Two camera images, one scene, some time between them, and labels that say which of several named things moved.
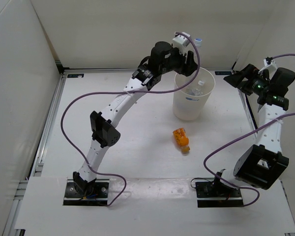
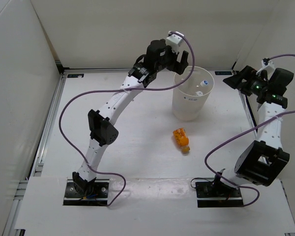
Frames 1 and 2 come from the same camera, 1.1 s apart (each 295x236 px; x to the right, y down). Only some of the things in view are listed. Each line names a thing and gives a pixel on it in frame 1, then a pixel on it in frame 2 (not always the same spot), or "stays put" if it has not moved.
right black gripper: (235, 79) stays put
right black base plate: (208, 195) stays put
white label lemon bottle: (201, 82) to (199, 93)
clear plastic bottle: (198, 42) to (204, 83)
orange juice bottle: (181, 140) stays put
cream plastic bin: (187, 106) stays put
